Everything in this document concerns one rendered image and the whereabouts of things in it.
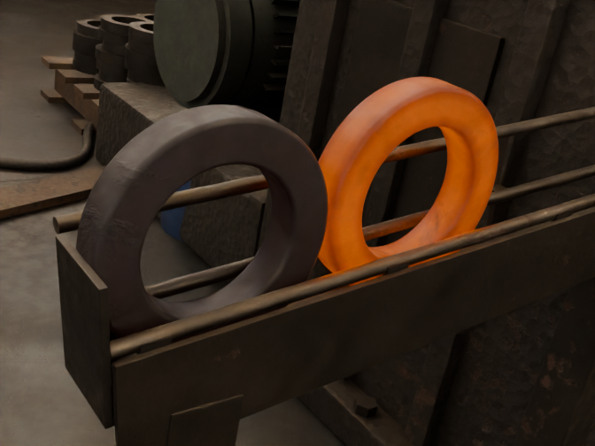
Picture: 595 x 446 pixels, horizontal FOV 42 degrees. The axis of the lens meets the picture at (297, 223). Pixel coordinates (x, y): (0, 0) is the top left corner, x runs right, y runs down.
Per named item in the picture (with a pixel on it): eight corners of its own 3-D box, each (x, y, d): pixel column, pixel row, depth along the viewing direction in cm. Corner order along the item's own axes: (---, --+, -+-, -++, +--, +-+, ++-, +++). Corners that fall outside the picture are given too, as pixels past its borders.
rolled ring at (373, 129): (500, 235, 71) (474, 221, 73) (502, 51, 60) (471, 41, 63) (343, 335, 64) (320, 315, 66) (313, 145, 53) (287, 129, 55)
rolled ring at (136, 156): (349, 108, 54) (320, 94, 56) (95, 129, 43) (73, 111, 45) (312, 329, 61) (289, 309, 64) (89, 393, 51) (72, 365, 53)
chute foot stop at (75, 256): (65, 367, 55) (54, 235, 50) (73, 365, 55) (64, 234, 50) (104, 430, 50) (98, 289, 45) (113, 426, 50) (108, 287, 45)
